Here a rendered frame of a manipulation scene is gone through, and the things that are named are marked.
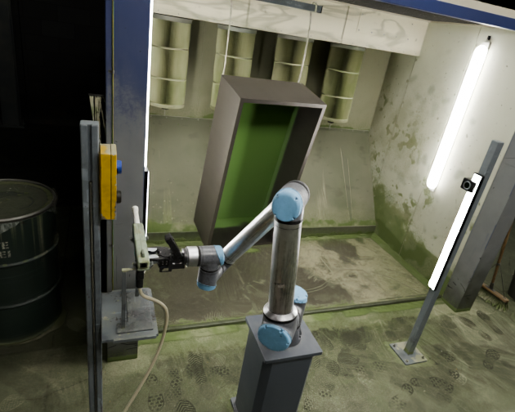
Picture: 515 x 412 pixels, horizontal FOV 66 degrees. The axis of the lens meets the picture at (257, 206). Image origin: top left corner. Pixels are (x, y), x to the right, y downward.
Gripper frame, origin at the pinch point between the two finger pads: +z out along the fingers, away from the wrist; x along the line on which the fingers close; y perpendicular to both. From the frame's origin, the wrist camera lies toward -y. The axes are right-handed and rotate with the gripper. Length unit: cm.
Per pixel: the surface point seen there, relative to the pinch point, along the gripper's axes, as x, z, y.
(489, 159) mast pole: 13, -194, -47
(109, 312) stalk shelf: 0.5, 10.5, 30.5
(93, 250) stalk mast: -1.8, 17.2, -4.0
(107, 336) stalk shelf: -13.7, 11.8, 30.3
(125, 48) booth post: 48, 5, -74
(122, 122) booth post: 48, 5, -42
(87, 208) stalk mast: -2.7, 19.4, -23.2
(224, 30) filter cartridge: 204, -82, -81
